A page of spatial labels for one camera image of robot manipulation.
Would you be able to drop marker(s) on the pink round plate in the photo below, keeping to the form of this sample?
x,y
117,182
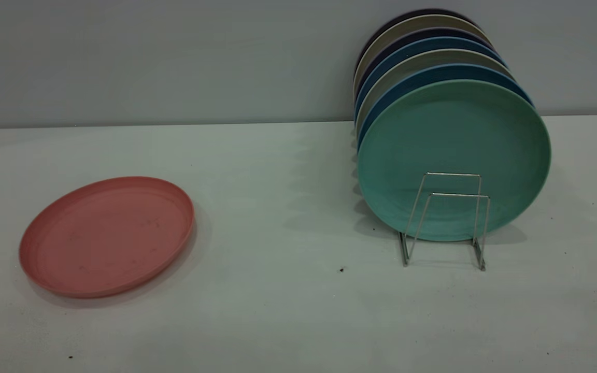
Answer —
x,y
107,238

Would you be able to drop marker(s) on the green round plate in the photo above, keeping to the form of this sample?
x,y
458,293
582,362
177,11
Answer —
x,y
454,140

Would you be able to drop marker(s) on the beige round plate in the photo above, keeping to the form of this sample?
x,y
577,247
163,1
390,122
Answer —
x,y
433,57
423,22

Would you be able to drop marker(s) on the blue round plate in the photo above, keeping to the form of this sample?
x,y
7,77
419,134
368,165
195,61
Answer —
x,y
428,43
449,71

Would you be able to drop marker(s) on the dark navy round plate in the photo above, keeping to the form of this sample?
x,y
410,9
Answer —
x,y
423,32

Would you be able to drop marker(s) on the dark purple round plate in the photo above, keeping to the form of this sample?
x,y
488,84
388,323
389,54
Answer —
x,y
423,11

